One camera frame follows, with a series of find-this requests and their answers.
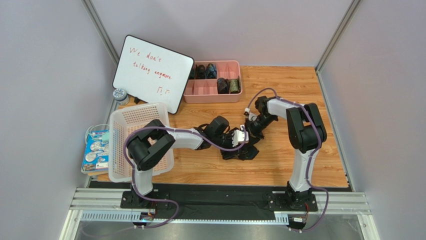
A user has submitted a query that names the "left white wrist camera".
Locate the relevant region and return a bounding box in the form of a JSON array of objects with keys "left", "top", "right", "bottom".
[{"left": 231, "top": 125, "right": 250, "bottom": 147}]

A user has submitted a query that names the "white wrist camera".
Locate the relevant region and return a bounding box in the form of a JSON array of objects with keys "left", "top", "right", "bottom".
[
  {"left": 231, "top": 125, "right": 250, "bottom": 147},
  {"left": 243, "top": 107, "right": 258, "bottom": 121}
]

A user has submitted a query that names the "white whiteboard with red writing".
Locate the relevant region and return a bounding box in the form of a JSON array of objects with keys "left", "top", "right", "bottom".
[{"left": 112, "top": 35, "right": 195, "bottom": 114}]

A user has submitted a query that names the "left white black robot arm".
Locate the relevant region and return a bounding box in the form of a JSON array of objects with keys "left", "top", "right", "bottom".
[{"left": 122, "top": 119, "right": 241, "bottom": 199}]

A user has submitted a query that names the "olive green rolled tie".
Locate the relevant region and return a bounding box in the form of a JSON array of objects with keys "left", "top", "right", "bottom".
[{"left": 228, "top": 77, "right": 241, "bottom": 94}]

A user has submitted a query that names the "black glossy rolled tie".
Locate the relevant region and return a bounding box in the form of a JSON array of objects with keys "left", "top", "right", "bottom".
[{"left": 216, "top": 77, "right": 230, "bottom": 95}]

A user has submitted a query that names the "dark blue rolled tie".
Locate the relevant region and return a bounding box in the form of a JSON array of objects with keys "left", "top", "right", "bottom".
[{"left": 206, "top": 63, "right": 218, "bottom": 79}]

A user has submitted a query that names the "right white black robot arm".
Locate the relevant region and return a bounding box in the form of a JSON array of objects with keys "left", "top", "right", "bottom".
[{"left": 241, "top": 96, "right": 327, "bottom": 210}]

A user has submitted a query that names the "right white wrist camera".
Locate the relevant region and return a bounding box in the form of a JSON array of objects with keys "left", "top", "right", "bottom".
[{"left": 243, "top": 107, "right": 258, "bottom": 121}]

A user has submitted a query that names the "black floral patterned tie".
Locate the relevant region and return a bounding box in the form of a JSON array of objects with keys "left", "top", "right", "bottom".
[{"left": 220, "top": 144, "right": 259, "bottom": 161}]

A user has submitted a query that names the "aluminium frame rail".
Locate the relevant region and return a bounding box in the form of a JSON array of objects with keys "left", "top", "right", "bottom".
[{"left": 60, "top": 183, "right": 380, "bottom": 240}]

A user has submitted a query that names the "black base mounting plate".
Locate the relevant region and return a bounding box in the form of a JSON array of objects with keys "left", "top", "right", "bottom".
[{"left": 95, "top": 182, "right": 348, "bottom": 221}]

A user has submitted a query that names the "small blue white jar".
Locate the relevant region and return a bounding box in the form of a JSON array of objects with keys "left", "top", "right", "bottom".
[{"left": 113, "top": 88, "right": 130, "bottom": 106}]

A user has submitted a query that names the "pink divided organizer box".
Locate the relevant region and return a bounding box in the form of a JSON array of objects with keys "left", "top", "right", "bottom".
[{"left": 183, "top": 60, "right": 243, "bottom": 104}]

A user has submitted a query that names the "white plastic mesh basket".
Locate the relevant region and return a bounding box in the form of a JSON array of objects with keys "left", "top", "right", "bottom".
[{"left": 108, "top": 102, "right": 169, "bottom": 183}]

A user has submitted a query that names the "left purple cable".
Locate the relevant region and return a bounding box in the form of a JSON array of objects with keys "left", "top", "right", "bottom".
[{"left": 123, "top": 125, "right": 249, "bottom": 229}]

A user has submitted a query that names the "black rolled tie far left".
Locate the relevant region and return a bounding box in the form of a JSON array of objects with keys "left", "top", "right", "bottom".
[{"left": 188, "top": 65, "right": 196, "bottom": 80}]

